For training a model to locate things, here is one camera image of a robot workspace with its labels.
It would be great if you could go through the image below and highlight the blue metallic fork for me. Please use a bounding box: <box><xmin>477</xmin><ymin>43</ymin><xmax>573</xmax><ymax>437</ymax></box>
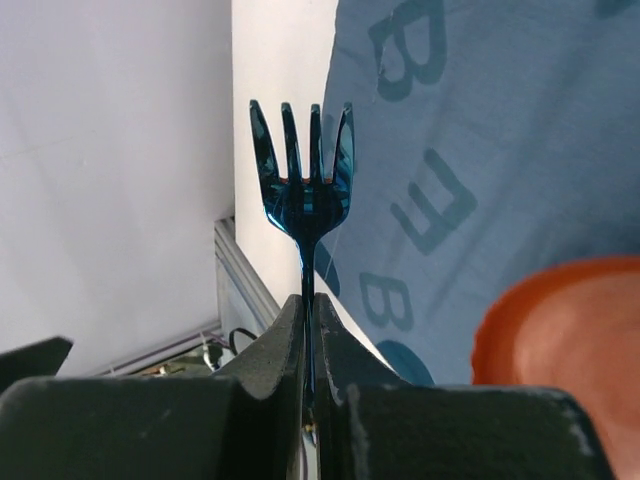
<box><xmin>249</xmin><ymin>99</ymin><xmax>355</xmax><ymax>436</ymax></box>

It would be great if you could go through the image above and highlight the aluminium mounting rail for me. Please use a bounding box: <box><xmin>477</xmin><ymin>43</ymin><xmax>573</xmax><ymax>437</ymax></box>
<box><xmin>97</xmin><ymin>218</ymin><xmax>280</xmax><ymax>377</ymax></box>

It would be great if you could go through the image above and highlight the blue letter-print placemat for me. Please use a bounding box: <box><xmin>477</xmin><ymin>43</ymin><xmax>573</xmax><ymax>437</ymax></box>
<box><xmin>316</xmin><ymin>1</ymin><xmax>639</xmax><ymax>385</ymax></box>

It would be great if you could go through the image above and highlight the red round plate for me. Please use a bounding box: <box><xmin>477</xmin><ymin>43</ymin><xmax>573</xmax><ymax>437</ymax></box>
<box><xmin>471</xmin><ymin>255</ymin><xmax>639</xmax><ymax>479</ymax></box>

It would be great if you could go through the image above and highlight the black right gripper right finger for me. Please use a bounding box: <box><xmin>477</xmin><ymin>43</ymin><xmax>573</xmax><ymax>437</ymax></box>
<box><xmin>314</xmin><ymin>293</ymin><xmax>614</xmax><ymax>479</ymax></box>

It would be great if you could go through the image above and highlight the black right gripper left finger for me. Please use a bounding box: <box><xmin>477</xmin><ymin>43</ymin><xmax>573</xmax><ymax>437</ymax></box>
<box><xmin>1</xmin><ymin>295</ymin><xmax>304</xmax><ymax>479</ymax></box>

